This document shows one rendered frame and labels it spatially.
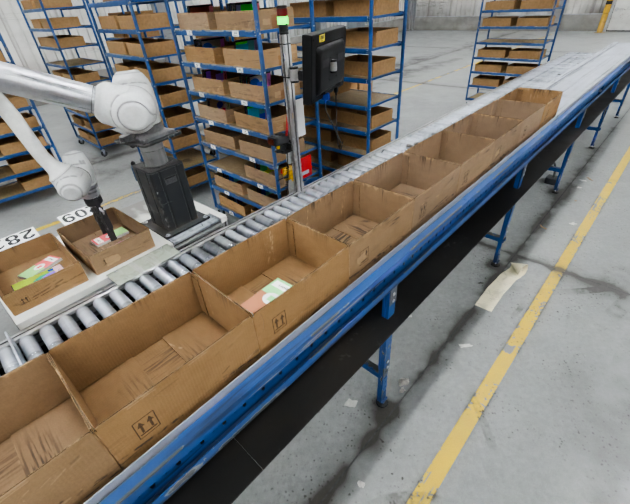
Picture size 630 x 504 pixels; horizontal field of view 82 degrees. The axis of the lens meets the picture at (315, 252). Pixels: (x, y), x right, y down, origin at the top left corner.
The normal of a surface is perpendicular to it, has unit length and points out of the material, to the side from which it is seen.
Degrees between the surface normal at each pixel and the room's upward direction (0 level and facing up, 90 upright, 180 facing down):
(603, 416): 0
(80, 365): 90
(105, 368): 89
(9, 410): 89
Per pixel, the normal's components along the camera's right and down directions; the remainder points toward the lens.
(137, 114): 0.44, 0.53
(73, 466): 0.74, 0.36
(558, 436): -0.06, -0.81
